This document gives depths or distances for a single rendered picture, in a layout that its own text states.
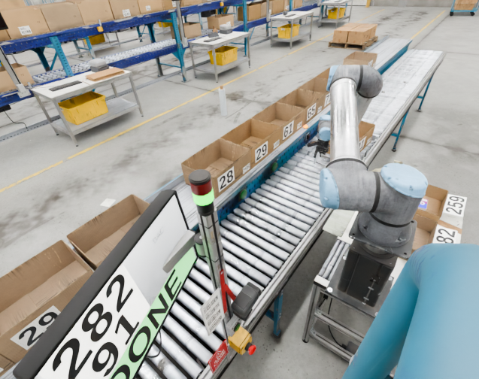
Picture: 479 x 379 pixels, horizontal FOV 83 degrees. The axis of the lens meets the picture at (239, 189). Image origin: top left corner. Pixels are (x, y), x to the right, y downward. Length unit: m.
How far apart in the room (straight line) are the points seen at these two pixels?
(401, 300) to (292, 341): 1.99
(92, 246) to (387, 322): 1.59
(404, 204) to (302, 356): 1.39
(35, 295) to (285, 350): 1.51
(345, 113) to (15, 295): 1.68
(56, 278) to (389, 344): 1.56
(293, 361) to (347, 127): 1.55
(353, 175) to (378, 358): 0.82
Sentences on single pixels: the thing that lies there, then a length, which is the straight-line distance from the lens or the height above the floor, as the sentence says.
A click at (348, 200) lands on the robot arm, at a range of 1.02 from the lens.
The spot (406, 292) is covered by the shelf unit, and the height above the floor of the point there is 1.87.
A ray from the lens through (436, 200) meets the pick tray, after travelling 2.20.
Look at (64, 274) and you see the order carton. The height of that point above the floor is 0.89.
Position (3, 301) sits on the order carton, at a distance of 1.68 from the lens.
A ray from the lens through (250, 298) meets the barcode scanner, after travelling 1.06.
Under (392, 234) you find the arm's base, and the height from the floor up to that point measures 1.23.
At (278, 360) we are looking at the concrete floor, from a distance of 2.13.
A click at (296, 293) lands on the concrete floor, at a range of 2.34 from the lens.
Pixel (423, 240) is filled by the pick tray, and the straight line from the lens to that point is 1.88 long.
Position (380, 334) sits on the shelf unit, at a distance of 0.24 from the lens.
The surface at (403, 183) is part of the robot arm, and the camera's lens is 1.03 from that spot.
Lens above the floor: 2.02
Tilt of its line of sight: 40 degrees down
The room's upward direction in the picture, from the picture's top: 5 degrees counter-clockwise
